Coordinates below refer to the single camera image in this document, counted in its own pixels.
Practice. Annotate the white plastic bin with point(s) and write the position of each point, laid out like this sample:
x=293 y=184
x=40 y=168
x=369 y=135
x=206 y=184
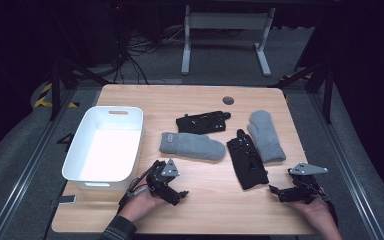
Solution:
x=103 y=150

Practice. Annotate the person's left hand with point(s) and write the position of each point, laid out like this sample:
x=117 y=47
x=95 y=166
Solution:
x=143 y=205

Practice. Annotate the white metal desk frame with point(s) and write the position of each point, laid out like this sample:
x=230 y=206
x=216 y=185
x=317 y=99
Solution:
x=226 y=20

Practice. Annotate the black glove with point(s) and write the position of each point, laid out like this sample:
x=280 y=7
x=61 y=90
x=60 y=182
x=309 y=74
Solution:
x=246 y=163
x=201 y=123

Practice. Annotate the black metal stand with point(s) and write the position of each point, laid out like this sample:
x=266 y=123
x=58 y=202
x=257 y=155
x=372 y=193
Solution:
x=326 y=90
x=56 y=86

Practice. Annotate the yellow black hazard tape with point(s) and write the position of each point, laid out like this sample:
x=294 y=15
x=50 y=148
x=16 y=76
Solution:
x=45 y=98

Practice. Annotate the grey round table grommet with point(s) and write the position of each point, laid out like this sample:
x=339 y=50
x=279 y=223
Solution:
x=228 y=100

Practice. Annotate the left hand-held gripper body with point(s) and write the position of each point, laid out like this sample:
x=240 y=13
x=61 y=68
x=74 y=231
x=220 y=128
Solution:
x=165 y=185

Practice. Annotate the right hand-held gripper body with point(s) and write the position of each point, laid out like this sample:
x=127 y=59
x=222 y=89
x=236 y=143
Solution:
x=305 y=186

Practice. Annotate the metal floor rail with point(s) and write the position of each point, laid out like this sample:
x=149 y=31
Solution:
x=30 y=166
x=346 y=166

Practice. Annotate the plain grey mitten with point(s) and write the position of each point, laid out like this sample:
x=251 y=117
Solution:
x=265 y=136

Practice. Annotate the grey mitten with label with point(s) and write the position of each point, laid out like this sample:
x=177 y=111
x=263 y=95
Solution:
x=193 y=146

